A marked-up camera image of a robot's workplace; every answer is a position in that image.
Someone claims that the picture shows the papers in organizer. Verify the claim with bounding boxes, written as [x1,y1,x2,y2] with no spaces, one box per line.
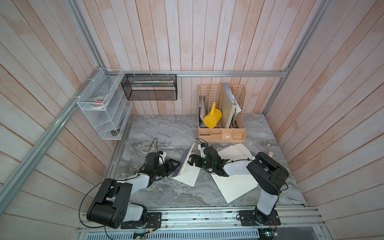
[232,100,242,128]

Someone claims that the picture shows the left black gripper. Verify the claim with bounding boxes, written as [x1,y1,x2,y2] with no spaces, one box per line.
[154,158,181,178]

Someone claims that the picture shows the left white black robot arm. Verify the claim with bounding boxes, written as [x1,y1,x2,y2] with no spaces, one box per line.
[86,151,181,229]

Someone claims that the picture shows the tape roll on shelf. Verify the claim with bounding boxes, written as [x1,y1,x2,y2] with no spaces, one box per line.
[89,96,109,110]

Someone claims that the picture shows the cream book in organizer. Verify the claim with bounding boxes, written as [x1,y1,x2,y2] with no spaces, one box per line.
[221,83,236,128]

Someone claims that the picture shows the purple cover notebook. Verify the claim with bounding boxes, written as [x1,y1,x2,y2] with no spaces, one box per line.
[172,143,200,187]

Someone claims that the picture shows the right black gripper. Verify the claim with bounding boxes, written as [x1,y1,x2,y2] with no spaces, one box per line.
[185,154,216,170]

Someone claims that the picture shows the clear tape roll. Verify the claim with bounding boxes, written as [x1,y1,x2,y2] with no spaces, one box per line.
[140,142,156,155]

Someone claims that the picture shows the black mesh wall basket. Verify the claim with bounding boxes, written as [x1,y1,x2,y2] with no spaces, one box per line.
[121,73,178,101]

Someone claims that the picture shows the white wire shelf rack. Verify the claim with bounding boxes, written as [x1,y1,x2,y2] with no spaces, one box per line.
[77,68,132,141]

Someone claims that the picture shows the beige desk organizer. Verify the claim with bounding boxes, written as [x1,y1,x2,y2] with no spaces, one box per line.
[198,84,246,144]

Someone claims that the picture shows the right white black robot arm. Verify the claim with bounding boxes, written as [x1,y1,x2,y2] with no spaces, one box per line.
[188,146,289,226]

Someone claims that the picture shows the yellow watering can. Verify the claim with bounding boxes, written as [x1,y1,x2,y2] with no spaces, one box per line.
[203,102,223,129]

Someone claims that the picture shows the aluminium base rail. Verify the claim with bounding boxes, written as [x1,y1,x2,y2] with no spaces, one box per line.
[74,205,332,240]

